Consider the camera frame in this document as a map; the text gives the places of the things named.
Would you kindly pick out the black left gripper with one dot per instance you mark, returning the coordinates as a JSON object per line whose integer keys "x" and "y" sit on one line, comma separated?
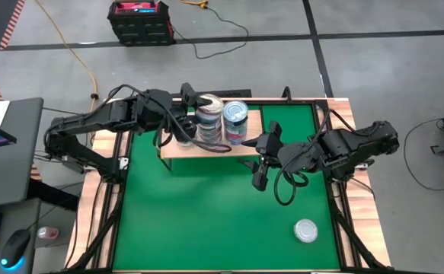
{"x": 179, "y": 116}

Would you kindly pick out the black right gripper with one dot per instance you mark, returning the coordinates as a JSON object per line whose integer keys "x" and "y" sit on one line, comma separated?
{"x": 296, "y": 156}

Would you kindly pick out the silver lidded tuna can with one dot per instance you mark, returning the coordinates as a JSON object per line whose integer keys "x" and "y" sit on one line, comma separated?
{"x": 216, "y": 108}

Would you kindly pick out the green white tuna can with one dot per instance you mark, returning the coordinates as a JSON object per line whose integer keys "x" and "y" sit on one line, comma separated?
{"x": 185, "y": 144}

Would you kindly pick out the green albacore tuna can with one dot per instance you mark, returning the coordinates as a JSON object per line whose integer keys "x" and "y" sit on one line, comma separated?
{"x": 235, "y": 110}

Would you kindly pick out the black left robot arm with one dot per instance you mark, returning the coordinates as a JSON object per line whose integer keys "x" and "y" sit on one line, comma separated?
{"x": 111, "y": 114}

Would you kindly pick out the wooden shelf black legs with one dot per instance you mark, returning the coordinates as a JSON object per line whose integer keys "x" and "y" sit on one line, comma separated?
{"x": 206, "y": 152}

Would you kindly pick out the green table mat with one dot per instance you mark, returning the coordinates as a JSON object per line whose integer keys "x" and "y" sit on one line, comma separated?
{"x": 206, "y": 220}

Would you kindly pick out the red black power station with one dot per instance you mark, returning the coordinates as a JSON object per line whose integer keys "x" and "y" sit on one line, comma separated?
{"x": 141, "y": 28}

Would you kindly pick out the grey desk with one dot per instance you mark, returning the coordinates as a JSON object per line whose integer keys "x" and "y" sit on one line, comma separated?
{"x": 20, "y": 171}

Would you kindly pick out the small red white bottle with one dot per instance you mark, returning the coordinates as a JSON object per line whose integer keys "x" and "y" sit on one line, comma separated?
{"x": 48, "y": 232}

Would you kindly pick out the grey side table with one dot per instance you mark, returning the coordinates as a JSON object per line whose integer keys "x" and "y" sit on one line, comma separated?
{"x": 16, "y": 213}

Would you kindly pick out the black computer mouse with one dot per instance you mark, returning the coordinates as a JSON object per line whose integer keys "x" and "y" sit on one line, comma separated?
{"x": 14, "y": 245}

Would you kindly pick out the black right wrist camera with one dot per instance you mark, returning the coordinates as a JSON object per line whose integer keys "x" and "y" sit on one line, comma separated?
{"x": 271, "y": 142}

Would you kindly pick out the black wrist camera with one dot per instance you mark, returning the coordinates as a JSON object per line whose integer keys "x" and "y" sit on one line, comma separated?
{"x": 188, "y": 93}
{"x": 271, "y": 142}

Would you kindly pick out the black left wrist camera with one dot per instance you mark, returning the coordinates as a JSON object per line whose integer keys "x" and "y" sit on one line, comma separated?
{"x": 188, "y": 93}

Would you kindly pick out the white metal bracket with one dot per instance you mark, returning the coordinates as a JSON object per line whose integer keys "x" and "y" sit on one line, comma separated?
{"x": 123, "y": 163}

